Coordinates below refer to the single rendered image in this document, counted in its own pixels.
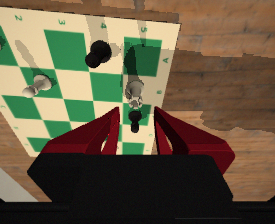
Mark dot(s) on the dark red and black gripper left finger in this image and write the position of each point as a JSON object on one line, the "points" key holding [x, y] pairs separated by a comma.
{"points": [[88, 138]]}

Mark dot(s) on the green and cream chessboard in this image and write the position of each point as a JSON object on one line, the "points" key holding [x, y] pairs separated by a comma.
{"points": [[55, 44]]}

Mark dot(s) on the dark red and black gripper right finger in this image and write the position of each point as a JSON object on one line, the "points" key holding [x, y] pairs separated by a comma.
{"points": [[188, 139]]}

